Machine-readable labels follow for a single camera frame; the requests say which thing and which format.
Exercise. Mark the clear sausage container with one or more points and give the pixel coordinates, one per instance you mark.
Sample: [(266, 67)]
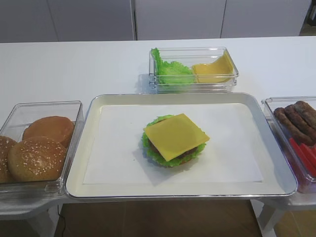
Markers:
[(306, 184)]

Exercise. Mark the brown sausage back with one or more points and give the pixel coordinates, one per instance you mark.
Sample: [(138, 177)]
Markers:
[(307, 112)]

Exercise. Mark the white metal baking tray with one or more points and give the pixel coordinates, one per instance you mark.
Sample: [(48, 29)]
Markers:
[(173, 135)]

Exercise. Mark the brown burger patty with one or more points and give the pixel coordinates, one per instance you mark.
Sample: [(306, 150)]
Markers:
[(179, 157)]

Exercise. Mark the clear lettuce and cheese container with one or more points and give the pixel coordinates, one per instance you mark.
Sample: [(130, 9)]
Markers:
[(190, 57)]

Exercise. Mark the brown sausage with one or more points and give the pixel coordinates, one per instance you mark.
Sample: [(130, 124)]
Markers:
[(298, 136), (307, 112), (299, 122)]

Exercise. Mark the brown sausage front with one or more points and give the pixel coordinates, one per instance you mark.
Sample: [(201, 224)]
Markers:
[(298, 136)]

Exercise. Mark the green lettuce on burger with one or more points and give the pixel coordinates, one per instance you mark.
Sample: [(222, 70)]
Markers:
[(170, 161)]

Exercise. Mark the sesame bun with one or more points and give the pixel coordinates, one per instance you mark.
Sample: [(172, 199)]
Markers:
[(6, 144), (36, 159)]

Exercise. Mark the curled yellow cheese slice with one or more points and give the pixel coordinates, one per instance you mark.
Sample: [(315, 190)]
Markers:
[(222, 65)]

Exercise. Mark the green lettuce leaves in container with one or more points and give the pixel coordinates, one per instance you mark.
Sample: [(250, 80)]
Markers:
[(171, 72)]

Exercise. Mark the flat yellow cheese slice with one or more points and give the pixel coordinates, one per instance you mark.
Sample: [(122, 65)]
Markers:
[(203, 75)]

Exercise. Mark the red bacon strips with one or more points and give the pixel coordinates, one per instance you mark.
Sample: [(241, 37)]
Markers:
[(306, 156)]

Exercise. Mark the left sesame bun top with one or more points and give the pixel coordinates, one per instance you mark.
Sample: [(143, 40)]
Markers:
[(6, 144)]

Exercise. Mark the yellow cheese slice on burger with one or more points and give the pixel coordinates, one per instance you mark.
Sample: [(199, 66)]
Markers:
[(176, 137)]

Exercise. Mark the plain brown bun bottom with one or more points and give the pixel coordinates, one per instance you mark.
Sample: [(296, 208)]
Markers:
[(60, 129)]

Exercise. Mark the clear plastic bun container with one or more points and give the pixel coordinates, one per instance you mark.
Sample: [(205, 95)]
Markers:
[(20, 118)]

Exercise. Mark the right sesame bun top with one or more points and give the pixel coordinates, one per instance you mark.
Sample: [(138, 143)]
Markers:
[(36, 159)]

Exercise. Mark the burger bottom bun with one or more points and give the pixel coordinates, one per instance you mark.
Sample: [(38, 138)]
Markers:
[(186, 160)]

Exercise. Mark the white parchment paper sheet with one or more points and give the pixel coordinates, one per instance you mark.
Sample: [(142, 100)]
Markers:
[(230, 155)]

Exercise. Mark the brown sausage middle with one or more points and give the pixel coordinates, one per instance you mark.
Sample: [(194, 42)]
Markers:
[(299, 122)]

